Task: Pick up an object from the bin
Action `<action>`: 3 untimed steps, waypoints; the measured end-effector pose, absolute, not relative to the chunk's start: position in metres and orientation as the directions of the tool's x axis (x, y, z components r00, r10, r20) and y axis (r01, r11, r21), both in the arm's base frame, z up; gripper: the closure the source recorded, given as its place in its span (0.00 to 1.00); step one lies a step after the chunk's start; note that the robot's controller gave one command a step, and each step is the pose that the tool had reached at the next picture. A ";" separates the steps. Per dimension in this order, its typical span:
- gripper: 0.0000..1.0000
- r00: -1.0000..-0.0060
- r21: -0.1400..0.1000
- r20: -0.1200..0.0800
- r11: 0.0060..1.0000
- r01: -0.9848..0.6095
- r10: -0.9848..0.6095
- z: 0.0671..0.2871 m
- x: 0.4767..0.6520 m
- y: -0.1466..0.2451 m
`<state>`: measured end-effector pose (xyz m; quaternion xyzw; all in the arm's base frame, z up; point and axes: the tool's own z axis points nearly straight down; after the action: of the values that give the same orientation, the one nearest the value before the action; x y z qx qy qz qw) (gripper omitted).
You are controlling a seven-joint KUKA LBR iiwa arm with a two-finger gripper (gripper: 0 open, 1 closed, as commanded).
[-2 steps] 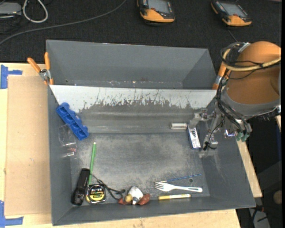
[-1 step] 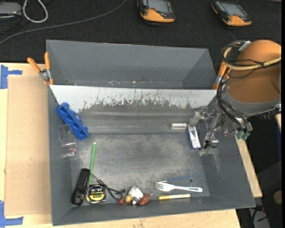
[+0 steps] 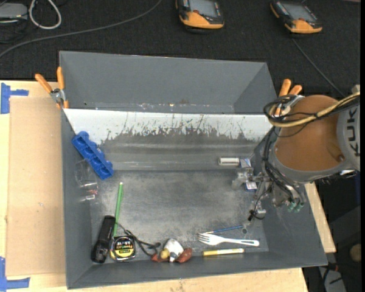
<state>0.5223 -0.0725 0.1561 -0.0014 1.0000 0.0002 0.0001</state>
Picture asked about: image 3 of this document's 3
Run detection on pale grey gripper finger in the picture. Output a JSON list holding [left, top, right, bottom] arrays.
[[231, 177, 258, 192], [236, 166, 255, 179]]

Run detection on small white rectangular box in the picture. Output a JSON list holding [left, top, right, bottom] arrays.
[[217, 156, 241, 167]]

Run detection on thin blue stick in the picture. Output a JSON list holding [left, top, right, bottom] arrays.
[[204, 225, 244, 235]]

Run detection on white plastic fork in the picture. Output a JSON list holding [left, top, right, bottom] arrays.
[[196, 232, 260, 248]]

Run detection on grey metal bin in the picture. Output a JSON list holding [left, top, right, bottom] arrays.
[[58, 50, 329, 290]]

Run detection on yellow and white pen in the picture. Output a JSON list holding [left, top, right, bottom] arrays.
[[201, 248, 245, 257]]

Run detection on white and red-brown toy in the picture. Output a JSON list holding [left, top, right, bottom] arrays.
[[151, 238, 193, 264]]

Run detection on green pencil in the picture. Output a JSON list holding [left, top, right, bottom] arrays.
[[112, 181, 124, 237]]

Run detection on yellow and black tape measure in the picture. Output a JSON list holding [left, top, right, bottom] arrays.
[[109, 235, 137, 262]]

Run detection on blue plastic moulded tray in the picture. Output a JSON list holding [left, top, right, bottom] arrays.
[[71, 130, 114, 181]]

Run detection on brown cardboard board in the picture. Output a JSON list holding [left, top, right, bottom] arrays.
[[5, 96, 68, 278]]

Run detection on black cylinder on white bracket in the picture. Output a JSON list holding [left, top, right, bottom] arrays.
[[242, 190, 267, 235]]

